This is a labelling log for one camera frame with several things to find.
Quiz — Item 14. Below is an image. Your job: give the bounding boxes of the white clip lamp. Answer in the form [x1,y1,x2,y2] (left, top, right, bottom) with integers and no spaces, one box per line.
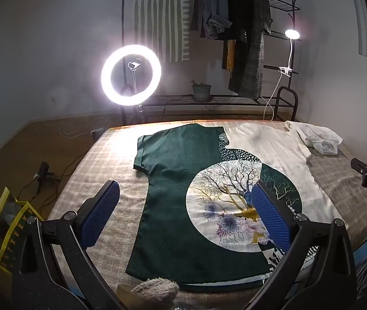
[278,29,302,75]

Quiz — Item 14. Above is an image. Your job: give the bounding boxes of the phone holder clamp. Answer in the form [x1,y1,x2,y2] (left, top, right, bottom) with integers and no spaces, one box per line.
[128,59,142,95]

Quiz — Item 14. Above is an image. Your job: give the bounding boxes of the white ring light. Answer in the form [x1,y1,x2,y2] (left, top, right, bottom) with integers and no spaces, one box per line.
[101,44,162,106]

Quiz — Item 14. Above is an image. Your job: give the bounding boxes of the beige plaid blanket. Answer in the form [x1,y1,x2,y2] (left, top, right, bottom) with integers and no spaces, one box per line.
[46,119,367,310]

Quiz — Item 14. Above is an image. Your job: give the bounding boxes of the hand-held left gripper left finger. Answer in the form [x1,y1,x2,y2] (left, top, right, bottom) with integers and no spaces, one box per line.
[12,180,126,310]

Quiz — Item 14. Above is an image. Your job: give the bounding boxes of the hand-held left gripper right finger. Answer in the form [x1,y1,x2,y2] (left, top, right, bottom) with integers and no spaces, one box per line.
[235,181,358,310]

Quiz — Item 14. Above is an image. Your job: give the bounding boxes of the crumpled white clothes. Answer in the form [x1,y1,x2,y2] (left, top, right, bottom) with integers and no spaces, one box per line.
[285,120,343,156]

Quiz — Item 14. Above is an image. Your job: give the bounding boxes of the blue denim jacket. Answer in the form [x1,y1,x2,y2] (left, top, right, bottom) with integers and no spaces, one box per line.
[191,0,232,41]

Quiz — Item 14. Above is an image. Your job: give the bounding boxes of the grey plaid coat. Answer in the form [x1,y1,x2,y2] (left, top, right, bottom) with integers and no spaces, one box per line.
[228,0,272,99]

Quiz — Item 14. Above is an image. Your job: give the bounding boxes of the striped wall hanging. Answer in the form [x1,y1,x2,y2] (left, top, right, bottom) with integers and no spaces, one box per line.
[132,0,192,63]

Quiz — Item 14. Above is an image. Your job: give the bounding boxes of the black ring light stand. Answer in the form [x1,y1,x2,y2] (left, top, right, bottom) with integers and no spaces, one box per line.
[119,84,146,126]

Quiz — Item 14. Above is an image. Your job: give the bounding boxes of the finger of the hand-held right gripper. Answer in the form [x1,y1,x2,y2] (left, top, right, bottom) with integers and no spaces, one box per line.
[350,158,367,177]

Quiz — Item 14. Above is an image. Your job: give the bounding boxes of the green and white printed t-shirt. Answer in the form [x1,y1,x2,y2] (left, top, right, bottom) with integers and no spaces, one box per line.
[124,123,348,293]

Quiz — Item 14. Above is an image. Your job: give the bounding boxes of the potted plant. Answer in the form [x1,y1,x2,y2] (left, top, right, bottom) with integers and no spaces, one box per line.
[191,79,212,102]

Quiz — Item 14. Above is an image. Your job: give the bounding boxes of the person's left hand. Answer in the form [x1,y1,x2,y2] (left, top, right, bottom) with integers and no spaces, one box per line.
[131,278,180,310]

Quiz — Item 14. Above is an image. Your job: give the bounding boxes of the small black tripod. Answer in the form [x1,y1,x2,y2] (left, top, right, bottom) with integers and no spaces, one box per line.
[35,162,61,194]

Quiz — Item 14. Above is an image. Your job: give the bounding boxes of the black floor cable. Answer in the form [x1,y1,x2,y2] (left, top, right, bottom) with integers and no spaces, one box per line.
[15,152,84,217]

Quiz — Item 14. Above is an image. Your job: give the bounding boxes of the white lamp cable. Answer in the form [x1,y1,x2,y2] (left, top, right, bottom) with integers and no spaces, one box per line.
[263,71,282,121]

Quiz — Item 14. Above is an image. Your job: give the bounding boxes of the black metal clothes rack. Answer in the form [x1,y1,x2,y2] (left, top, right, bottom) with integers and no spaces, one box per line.
[120,0,301,125]

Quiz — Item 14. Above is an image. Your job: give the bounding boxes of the yellow hanging garment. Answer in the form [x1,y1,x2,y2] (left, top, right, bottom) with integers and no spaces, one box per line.
[222,39,237,71]

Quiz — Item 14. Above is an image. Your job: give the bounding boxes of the black metal bed frame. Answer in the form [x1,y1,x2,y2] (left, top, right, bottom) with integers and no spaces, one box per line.
[275,87,298,121]

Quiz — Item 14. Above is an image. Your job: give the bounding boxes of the white floor cable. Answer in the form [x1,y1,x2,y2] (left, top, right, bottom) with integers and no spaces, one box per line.
[59,123,93,138]

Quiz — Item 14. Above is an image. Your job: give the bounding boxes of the dark hanging coat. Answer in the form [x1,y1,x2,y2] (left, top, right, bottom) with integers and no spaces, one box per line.
[222,0,252,42]

